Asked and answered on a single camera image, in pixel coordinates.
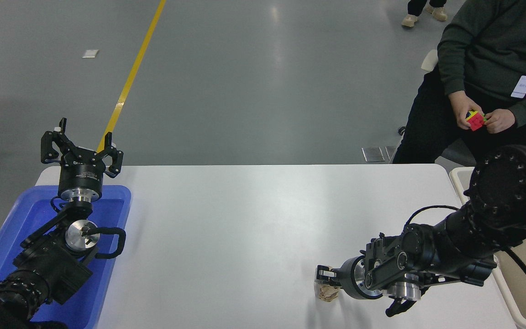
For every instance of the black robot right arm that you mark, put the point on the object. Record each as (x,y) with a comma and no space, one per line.
(505,192)

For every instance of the person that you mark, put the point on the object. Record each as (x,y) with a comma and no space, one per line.
(410,20)
(486,45)

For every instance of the small metal floor plate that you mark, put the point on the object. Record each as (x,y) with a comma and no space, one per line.
(390,152)

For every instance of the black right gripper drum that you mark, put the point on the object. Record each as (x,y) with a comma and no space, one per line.
(346,278)

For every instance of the large metal floor plate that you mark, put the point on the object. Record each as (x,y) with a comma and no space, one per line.
(373,154)

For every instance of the tan paper ball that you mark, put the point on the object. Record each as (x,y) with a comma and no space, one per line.
(329,294)

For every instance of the blue plastic tray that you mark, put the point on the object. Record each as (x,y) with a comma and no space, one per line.
(30,214)

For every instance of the colourful puzzle cube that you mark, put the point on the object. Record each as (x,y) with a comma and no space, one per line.
(476,121)

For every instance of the person's left hand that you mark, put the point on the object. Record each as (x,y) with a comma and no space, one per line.
(500,121)

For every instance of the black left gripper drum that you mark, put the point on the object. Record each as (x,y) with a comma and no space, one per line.
(81,176)

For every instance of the person's right hand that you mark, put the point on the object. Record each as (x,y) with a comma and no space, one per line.
(461,105)

